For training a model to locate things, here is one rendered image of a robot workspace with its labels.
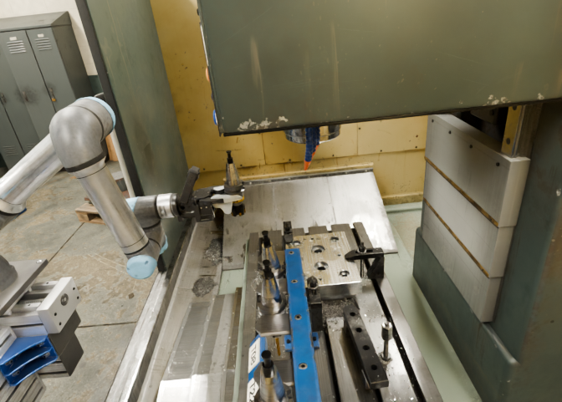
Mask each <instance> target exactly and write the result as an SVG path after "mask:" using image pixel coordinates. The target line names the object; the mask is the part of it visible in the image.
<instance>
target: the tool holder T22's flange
mask: <svg viewBox="0 0 562 402"><path fill-rule="evenodd" d="M280 294H281V297H282V302H281V304H280V305H279V306H277V307H276V308H266V307H264V306H263V305H262V304H261V303H257V305H258V314H259V315H260V317H261V316H264V315H275V314H281V313H286V311H284V309H285V308H287V303H286V302H287V299H286V297H285V295H284V294H283V293H281V292H280Z"/></svg>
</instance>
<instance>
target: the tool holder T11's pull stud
mask: <svg viewBox="0 0 562 402"><path fill-rule="evenodd" d="M271 356H272V354H271V352H270V351H269V350H264V351H263V352H262V353H261V357H262V359H263V363H262V366H263V373H264V374H265V375H271V374H273V372H274V366H273V361H272V360H271V359H270V358H271Z"/></svg>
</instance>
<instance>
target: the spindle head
mask: <svg viewBox="0 0 562 402"><path fill-rule="evenodd" d="M197 6H198V9H197V15H198V16H199V17H200V21H201V26H202V34H203V39H204V43H205V49H206V54H207V62H208V68H209V73H210V78H211V82H212V92H213V96H214V101H215V106H216V111H217V119H218V124H219V130H220V132H221V133H224V134H223V136H224V137H226V136H234V135H250V134H257V133H266V132H274V131H281V130H296V129H305V128H313V127H321V126H329V125H344V124H353V123H360V122H369V121H377V120H392V119H400V118H408V117H416V116H424V115H432V114H447V113H456V112H463V111H472V110H480V109H495V108H503V107H511V106H519V105H527V104H542V103H550V102H559V101H562V0H197Z"/></svg>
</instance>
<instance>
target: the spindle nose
mask: <svg viewBox="0 0 562 402"><path fill-rule="evenodd" d="M340 128H341V125H329V126H321V127H320V128H319V129H320V141H319V142H320V143H323V142H326V141H330V140H333V139H335V138H336V137H338V136H339V135H340ZM305 133H306V132H305V129H296V130H284V134H285V138H286V139H287V140H289V141H291V142H294V143H298V144H306V143H305V142H306V139H305V137H306V136H305Z"/></svg>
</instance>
